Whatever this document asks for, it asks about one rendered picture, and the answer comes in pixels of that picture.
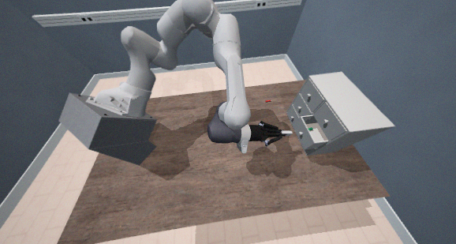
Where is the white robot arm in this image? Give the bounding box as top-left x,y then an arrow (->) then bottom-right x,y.
86,0 -> 251,153

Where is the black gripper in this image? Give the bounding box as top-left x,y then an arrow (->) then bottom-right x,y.
249,121 -> 292,146

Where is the grey chest of drawers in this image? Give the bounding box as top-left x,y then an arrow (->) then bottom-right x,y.
293,72 -> 395,156

